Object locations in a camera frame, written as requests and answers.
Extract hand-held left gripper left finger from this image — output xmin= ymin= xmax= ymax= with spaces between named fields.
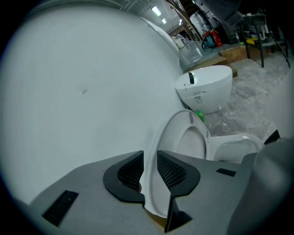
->
xmin=28 ymin=150 xmax=165 ymax=235

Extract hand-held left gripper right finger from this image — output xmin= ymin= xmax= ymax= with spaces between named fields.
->
xmin=157 ymin=150 xmax=242 ymax=235

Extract white toilet seat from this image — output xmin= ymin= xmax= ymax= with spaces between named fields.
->
xmin=140 ymin=109 xmax=211 ymax=218

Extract white toilet bowl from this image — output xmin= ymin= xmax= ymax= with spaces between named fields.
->
xmin=205 ymin=132 xmax=266 ymax=164

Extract green bottle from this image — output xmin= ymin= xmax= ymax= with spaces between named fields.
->
xmin=195 ymin=109 xmax=206 ymax=123

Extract clear plastic floor sheet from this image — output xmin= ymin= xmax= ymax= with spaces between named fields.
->
xmin=202 ymin=51 xmax=291 ymax=147

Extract wooden pallet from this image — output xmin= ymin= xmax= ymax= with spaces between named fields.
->
xmin=183 ymin=43 xmax=290 ymax=78

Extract black metal rack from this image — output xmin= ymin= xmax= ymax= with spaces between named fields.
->
xmin=238 ymin=12 xmax=292 ymax=68

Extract black rubber wheel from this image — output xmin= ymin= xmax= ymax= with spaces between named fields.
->
xmin=201 ymin=36 xmax=218 ymax=50

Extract red fire extinguisher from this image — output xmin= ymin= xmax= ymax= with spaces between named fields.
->
xmin=210 ymin=29 xmax=223 ymax=48

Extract dark wooden beam structure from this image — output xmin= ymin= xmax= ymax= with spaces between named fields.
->
xmin=165 ymin=0 xmax=200 ymax=30

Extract black trousers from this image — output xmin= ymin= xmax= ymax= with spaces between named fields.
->
xmin=199 ymin=0 xmax=243 ymax=26

